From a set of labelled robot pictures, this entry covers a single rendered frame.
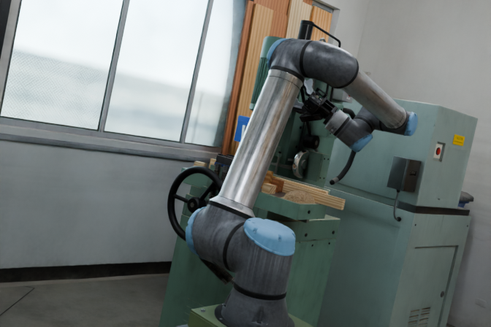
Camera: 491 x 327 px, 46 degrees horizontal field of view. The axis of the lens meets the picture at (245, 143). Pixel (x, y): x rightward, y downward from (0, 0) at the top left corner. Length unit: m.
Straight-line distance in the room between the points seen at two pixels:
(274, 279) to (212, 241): 0.21
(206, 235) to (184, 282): 0.78
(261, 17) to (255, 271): 2.61
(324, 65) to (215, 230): 0.58
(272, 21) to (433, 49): 1.32
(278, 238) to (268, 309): 0.19
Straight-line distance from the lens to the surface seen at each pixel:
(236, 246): 1.61
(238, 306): 1.61
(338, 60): 1.75
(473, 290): 4.39
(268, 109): 1.74
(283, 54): 1.80
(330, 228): 2.59
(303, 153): 2.40
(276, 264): 1.57
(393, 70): 4.80
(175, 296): 2.49
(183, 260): 2.44
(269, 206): 2.16
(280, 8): 4.17
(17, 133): 3.22
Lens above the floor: 1.18
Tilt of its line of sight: 3 degrees down
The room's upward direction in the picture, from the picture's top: 12 degrees clockwise
